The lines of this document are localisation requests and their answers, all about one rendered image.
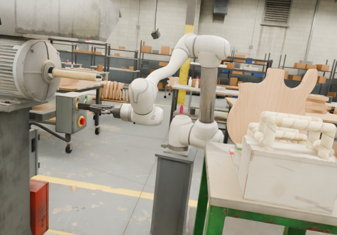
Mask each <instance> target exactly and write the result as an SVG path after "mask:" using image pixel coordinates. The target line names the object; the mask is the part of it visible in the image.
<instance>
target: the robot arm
mask: <svg viewBox="0 0 337 235"><path fill-rule="evenodd" d="M229 53H230V43H229V42H228V41H227V40H226V39H224V38H221V37H218V36H211V35H201V36H198V35H195V34H194V33H187V34H185V35H184V36H183V37H181V39H180V40H179V41H178V43H177V44H176V46H175V48H174V51H173V53H172V56H171V59H170V62H169V64H168V65H167V66H166V67H163V68H160V69H158V70H155V71H154V72H152V73H151V74H150V75H149V76H148V77H147V78H146V79H144V78H137V79H135V80H134V81H133V82H132V83H131V85H130V87H129V100H130V103H131V104H129V103H124V104H118V103H116V104H115V105H114V106H113V105H100V104H95V105H92V104H85V103H78V109H84V110H89V111H91V112H96V113H101V114H105V113H106V114H113V117H114V118H118V119H121V120H123V121H130V122H135V123H137V124H141V125H149V126H153V125H159V124H160V123H161V122H162V119H163V110H162V109H161V108H160V107H158V106H155V105H154V104H153V103H154V102H155V99H156V95H157V92H158V88H157V84H158V82H159V81H160V80H162V79H164V78H167V77H170V76H172V75H173V74H175V73H176V72H177V70H178V69H179V68H180V67H181V66H182V65H183V64H184V63H185V62H186V60H187V59H188V58H193V57H197V58H198V60H199V64H200V65H201V86H200V108H199V119H198V120H197V121H196V122H195V124H194V123H192V120H191V118H190V117H188V116H187V115H177V116H175V117H174V118H173V120H172V122H171V125H170V130H169V135H168V143H167V144H161V147H163V148H165V150H164V151H163V152H164V153H168V154H174V155H179V156H183V157H188V153H189V151H190V150H191V147H189V145H191V146H194V147H197V148H201V149H204V144H205V141H208V142H216V143H223V140H224V135H223V133H222V131H221V130H219V129H218V126H217V123H216V121H215V120H214V110H215V97H216V86H217V73H218V67H219V65H220V64H221V61H222V60H225V59H226V58H227V57H228V56H229Z"/></svg>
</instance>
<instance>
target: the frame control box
mask: <svg viewBox="0 0 337 235"><path fill-rule="evenodd" d="M85 95H87V94H86V93H79V92H68V93H63V94H58V95H56V132H58V133H65V134H67V135H68V138H67V139H66V138H64V137H62V136H60V135H58V134H57V133H55V132H53V131H52V130H50V129H48V128H47V127H45V126H43V125H41V124H39V123H37V122H30V123H29V130H31V125H36V126H38V127H40V128H42V129H44V130H45V131H47V132H49V133H50V134H52V135H54V136H56V137H57V138H59V139H61V140H63V141H65V142H68V141H70V140H71V134H74V133H76V132H78V131H79V130H81V129H83V128H85V127H86V126H87V110H84V109H77V108H76V105H77V103H85V101H88V95H87V99H84V96H85ZM77 96H78V97H79V101H78V102H77V101H76V97H77ZM82 118H85V120H86V123H85V124H84V125H81V123H80V120H81V119H82Z"/></svg>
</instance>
